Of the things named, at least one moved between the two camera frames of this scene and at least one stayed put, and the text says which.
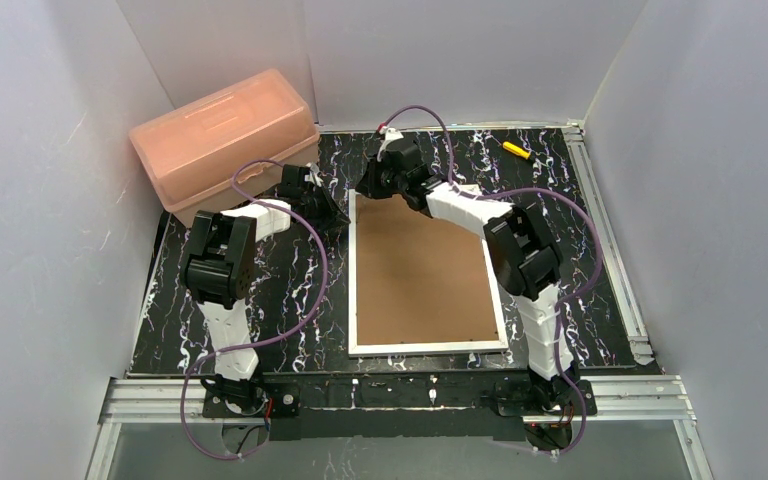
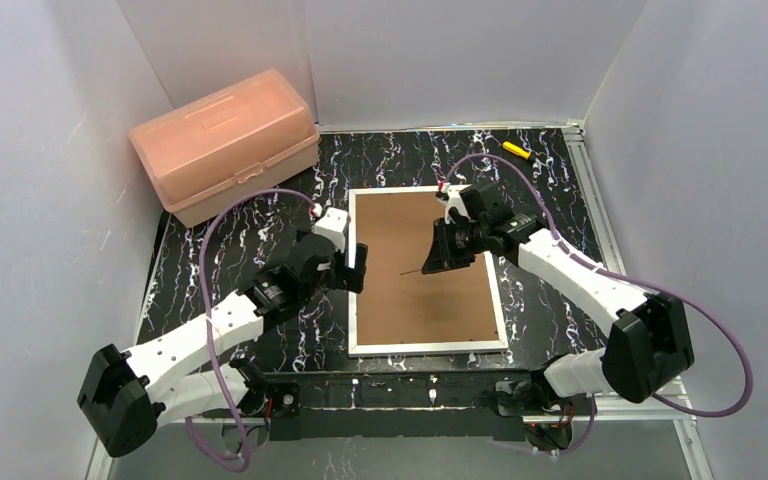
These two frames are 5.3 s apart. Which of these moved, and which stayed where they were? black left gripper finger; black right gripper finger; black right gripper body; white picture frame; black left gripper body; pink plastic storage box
Moved: black left gripper body; black right gripper body; black right gripper finger; black left gripper finger
Stayed: white picture frame; pink plastic storage box
